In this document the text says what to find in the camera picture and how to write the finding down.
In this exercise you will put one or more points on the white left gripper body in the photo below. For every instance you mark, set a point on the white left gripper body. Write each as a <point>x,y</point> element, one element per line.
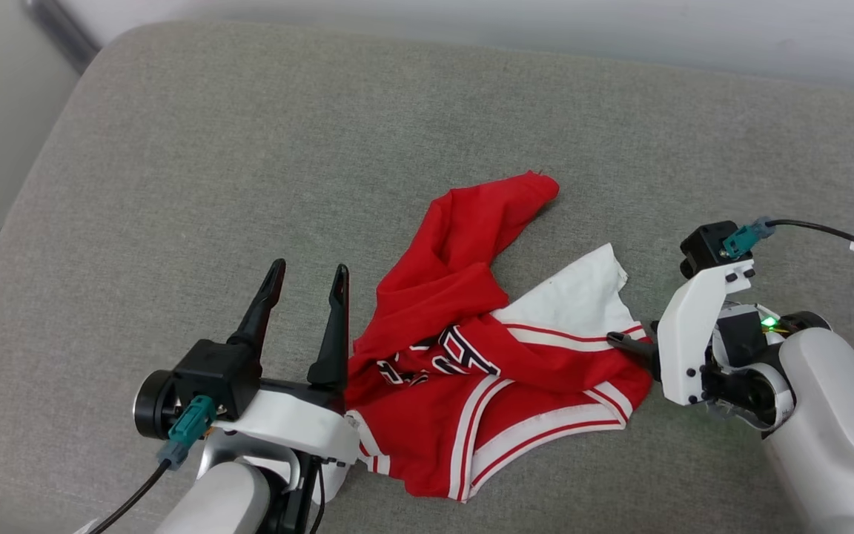
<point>301,419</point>

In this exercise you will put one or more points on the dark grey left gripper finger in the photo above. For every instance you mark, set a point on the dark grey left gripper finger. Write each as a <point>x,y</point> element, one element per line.
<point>260,319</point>
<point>334,348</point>

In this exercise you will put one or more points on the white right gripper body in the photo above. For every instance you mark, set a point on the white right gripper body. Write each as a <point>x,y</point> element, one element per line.
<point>686,341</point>

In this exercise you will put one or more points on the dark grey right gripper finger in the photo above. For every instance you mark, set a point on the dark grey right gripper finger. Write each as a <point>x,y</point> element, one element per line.
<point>648,363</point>
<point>631,341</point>

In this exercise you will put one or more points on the red and white t-shirt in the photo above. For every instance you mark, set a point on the red and white t-shirt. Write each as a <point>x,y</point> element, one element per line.
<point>427,415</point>

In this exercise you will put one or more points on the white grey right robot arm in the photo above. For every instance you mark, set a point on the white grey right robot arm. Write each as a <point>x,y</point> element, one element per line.
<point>842,430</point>

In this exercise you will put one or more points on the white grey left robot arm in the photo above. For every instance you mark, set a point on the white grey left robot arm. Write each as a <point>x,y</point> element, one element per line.
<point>212,504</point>

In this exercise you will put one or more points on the grey fabric sofa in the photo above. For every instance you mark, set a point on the grey fabric sofa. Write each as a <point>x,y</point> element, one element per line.
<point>249,148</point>

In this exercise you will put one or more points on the dark skirting board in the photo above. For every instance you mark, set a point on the dark skirting board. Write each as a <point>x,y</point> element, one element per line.
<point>64,33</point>

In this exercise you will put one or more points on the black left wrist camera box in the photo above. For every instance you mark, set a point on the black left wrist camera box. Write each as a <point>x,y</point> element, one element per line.
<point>216,374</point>

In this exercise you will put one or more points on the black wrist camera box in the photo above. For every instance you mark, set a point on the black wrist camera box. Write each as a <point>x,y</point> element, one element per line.
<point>216,374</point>
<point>705,248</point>

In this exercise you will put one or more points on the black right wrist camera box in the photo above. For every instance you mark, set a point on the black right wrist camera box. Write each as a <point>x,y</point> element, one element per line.
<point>705,248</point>

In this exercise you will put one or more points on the teal left camera connector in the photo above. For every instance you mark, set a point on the teal left camera connector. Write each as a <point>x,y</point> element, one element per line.
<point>190,426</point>

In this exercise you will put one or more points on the teal camera connector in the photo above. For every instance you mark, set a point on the teal camera connector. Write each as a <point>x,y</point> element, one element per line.
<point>740,240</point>
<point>190,426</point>

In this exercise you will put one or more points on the teal right camera connector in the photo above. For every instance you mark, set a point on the teal right camera connector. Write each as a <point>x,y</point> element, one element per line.
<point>740,240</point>

